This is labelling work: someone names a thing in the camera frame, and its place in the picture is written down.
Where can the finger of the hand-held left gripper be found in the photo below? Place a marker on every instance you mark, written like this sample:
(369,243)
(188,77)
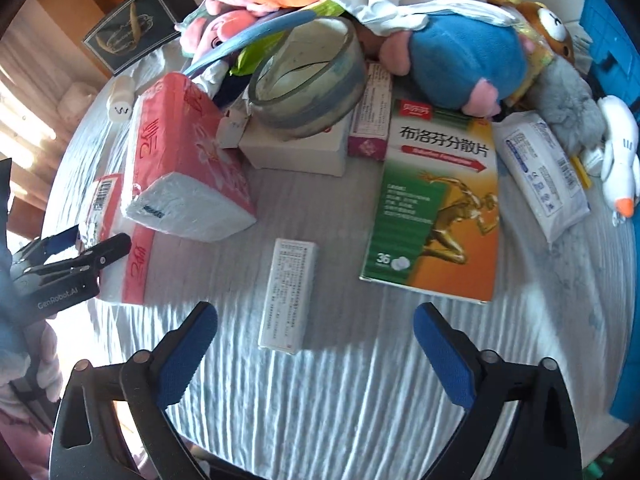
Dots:
(60,240)
(107,250)

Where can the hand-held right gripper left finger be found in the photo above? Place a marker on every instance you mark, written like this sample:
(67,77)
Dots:
(187,355)

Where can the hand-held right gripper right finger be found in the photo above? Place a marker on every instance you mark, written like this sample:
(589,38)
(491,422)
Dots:
(445,360)

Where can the small white bottle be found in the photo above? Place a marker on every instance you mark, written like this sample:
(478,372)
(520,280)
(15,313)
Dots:
(121,102)

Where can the blue plastic bin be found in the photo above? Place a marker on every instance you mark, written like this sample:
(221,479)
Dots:
(615,35)

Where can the striped cloth desktop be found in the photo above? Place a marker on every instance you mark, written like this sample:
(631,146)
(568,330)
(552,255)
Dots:
(350,385)

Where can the person's left hand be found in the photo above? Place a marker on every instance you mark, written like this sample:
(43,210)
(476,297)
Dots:
(45,365)

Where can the pink tissue pack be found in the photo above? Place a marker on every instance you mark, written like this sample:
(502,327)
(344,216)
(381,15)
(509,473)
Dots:
(185,160)
(131,260)

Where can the slim white medicine box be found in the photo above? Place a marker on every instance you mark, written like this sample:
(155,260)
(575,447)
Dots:
(290,295)

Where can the large green orange medicine box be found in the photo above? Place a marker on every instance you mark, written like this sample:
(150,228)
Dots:
(440,210)

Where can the small white box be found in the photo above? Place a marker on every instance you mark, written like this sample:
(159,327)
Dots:
(232,127)

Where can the white wipes packet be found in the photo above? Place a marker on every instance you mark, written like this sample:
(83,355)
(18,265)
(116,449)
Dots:
(545,175)

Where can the white cardboard box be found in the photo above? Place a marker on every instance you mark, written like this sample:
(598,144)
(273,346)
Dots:
(295,154)

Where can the black box with gold print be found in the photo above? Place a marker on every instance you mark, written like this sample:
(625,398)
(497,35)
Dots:
(130,25)

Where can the yellow stick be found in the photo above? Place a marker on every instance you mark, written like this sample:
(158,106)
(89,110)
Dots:
(581,172)

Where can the pink pig plush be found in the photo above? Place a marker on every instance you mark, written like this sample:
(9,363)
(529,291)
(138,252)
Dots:
(217,35)

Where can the green packet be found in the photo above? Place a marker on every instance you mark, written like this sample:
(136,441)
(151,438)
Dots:
(255,54)

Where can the blue hoop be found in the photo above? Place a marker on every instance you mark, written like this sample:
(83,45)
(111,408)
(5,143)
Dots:
(240,42)

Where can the purple medicine box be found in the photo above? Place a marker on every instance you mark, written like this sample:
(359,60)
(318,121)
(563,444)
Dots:
(372,115)

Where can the white duck plush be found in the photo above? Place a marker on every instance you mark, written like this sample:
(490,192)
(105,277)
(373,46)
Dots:
(620,155)

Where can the clear tape roll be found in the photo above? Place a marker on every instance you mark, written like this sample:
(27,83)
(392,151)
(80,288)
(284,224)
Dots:
(345,97)

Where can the grey plush toy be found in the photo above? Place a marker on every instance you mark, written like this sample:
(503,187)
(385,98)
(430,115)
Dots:
(570,105)

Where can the blue pig plush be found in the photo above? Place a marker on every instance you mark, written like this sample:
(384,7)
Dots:
(460,55)

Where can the brown bear plush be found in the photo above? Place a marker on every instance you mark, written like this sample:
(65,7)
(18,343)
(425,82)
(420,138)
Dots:
(547,25)

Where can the white cloth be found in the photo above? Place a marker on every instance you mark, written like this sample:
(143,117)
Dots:
(390,0)

